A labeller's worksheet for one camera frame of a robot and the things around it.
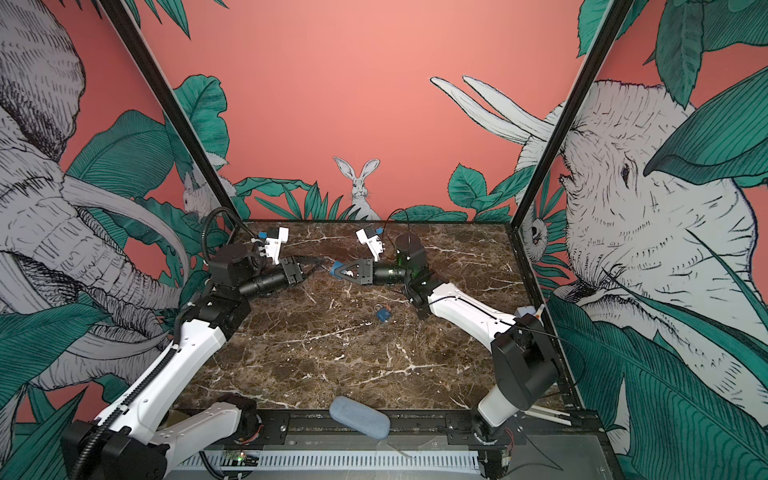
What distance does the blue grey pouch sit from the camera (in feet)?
2.41

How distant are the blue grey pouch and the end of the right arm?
349mm

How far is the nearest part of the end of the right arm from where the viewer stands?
661 millimetres
